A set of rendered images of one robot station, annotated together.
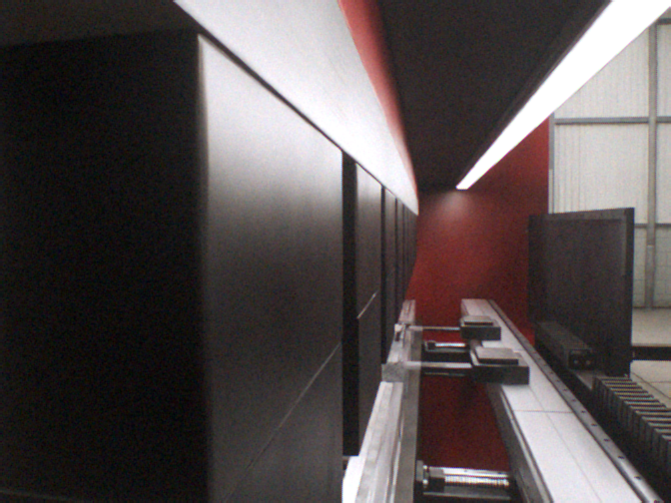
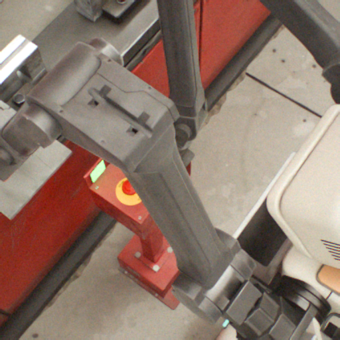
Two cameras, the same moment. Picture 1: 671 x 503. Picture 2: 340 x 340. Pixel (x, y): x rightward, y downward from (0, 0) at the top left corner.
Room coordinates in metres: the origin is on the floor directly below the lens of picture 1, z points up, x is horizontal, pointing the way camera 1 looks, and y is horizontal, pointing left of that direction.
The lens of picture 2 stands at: (1.84, 0.55, 2.07)
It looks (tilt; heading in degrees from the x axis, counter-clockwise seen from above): 66 degrees down; 211
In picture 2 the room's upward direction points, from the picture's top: 4 degrees counter-clockwise
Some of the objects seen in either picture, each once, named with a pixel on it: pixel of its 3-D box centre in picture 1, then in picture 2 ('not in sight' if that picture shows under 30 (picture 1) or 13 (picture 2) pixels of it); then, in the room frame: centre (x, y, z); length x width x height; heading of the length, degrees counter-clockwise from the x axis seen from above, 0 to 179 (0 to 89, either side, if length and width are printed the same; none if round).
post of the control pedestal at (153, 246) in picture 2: not in sight; (149, 226); (1.39, 0.19, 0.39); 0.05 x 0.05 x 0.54; 81
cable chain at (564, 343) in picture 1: (560, 340); not in sight; (1.25, -0.54, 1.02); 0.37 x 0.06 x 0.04; 170
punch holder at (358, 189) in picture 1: (311, 294); not in sight; (0.37, 0.02, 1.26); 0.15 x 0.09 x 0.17; 170
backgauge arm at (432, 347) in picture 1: (508, 357); not in sight; (1.90, -0.64, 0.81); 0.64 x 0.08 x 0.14; 80
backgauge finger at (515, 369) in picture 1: (461, 362); not in sight; (1.10, -0.27, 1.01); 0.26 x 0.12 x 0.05; 80
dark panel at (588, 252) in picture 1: (562, 280); not in sight; (1.67, -0.73, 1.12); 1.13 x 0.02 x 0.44; 170
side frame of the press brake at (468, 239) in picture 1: (447, 256); not in sight; (2.45, -0.52, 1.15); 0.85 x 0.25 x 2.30; 80
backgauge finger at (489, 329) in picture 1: (452, 326); not in sight; (1.50, -0.34, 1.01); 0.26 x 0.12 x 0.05; 80
